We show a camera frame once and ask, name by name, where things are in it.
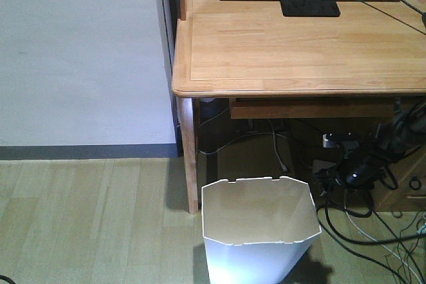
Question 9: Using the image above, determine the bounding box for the white cable under desk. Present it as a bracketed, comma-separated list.
[198, 130, 314, 175]

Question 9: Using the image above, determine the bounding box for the white power strip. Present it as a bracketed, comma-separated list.
[312, 159, 335, 178]

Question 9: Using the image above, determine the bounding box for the wooden desk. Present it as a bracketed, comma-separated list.
[172, 0, 425, 214]

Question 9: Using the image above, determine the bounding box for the white plastic trash bin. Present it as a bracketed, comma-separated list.
[202, 176, 321, 283]

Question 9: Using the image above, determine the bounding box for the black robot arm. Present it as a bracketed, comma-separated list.
[313, 100, 425, 196]

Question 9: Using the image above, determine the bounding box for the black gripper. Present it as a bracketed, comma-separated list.
[314, 132, 379, 196]

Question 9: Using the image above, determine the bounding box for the black cable on floor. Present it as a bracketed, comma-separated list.
[316, 194, 426, 284]

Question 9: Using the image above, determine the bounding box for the wooden drawer cabinet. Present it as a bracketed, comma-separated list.
[375, 149, 425, 212]

